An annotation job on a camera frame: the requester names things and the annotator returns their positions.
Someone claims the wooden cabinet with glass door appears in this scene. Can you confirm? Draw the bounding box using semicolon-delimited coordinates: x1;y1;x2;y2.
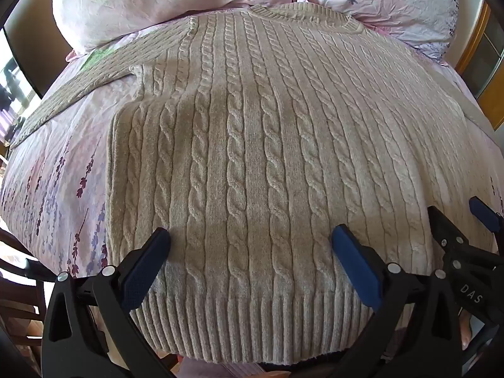
455;0;504;131

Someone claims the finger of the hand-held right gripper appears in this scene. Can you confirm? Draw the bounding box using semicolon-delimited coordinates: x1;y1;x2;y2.
468;196;504;242
427;205;466;264

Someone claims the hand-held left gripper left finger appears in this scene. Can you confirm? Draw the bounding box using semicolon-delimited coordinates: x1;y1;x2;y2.
41;227;172;378

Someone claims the pink floral bed sheet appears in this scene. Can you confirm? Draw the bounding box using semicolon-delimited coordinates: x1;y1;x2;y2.
0;21;504;378

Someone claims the beige cable-knit sweater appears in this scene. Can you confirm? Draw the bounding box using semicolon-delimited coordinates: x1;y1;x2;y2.
9;2;499;365

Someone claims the pink floral pillow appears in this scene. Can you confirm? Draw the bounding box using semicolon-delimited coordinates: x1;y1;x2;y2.
51;0;305;54
296;0;462;64

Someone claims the black-framed window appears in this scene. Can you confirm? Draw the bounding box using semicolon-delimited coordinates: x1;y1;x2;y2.
0;27;45;144

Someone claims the dark wooden chair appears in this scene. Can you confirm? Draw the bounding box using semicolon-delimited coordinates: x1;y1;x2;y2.
0;224;101;378

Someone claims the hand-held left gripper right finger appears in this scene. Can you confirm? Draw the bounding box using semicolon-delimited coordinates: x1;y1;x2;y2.
332;224;474;378

